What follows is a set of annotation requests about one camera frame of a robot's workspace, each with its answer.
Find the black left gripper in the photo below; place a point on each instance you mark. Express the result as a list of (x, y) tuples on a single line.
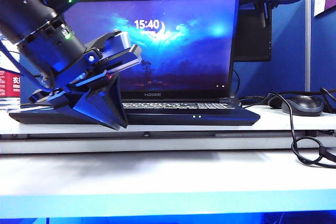
[(78, 77)]

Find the black Hasee laptop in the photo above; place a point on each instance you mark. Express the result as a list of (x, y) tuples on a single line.
[(183, 37)]

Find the black ASUS monitor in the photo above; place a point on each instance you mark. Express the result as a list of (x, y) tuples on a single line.
[(252, 40)]

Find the wide blue partition panel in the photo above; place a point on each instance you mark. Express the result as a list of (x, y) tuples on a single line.
[(288, 51)]

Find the blue partition panel with poster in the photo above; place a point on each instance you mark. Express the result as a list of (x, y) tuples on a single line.
[(323, 56)]

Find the clear water bottle red label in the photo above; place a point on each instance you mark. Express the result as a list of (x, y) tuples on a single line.
[(8, 85)]

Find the black grey computer mouse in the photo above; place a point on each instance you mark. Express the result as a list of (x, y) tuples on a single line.
[(302, 106)]

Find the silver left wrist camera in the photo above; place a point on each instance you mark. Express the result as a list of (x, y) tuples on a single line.
[(123, 53)]

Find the silver partition post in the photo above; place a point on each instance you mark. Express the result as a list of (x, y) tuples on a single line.
[(307, 51)]

